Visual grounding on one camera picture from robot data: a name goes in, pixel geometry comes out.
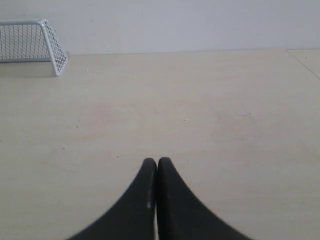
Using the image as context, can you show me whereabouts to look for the white miniature soccer goal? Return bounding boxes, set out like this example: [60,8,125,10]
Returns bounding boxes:
[0,18,69,76]

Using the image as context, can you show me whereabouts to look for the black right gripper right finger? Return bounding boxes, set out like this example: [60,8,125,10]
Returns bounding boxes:
[156,157,249,240]

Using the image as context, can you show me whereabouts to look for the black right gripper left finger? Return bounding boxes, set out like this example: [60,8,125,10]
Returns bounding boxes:
[70,158,157,240]

